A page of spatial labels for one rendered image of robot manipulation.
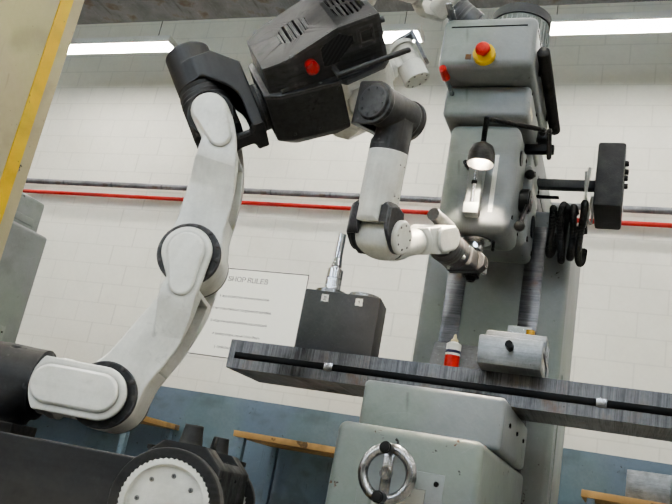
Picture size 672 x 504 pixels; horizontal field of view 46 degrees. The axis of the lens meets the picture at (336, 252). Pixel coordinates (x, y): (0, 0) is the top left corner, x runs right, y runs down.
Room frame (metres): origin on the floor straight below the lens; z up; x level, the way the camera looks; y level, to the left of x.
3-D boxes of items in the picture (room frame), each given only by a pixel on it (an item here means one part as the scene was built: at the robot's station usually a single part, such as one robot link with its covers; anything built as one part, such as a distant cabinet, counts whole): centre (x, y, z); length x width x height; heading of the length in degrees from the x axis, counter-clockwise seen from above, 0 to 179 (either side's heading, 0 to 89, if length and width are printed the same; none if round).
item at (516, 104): (2.11, -0.39, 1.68); 0.34 x 0.24 x 0.10; 158
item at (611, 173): (2.22, -0.80, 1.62); 0.20 x 0.09 x 0.21; 158
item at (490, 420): (2.07, -0.38, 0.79); 0.50 x 0.35 x 0.12; 158
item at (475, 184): (1.97, -0.34, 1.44); 0.04 x 0.04 x 0.21; 68
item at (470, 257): (2.00, -0.32, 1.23); 0.13 x 0.12 x 0.10; 53
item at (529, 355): (1.98, -0.51, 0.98); 0.35 x 0.15 x 0.11; 160
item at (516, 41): (2.08, -0.38, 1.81); 0.47 x 0.26 x 0.16; 158
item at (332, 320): (2.23, -0.06, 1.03); 0.22 x 0.12 x 0.20; 75
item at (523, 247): (2.25, -0.45, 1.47); 0.24 x 0.19 x 0.26; 68
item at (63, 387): (1.76, 0.47, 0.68); 0.21 x 0.20 x 0.13; 86
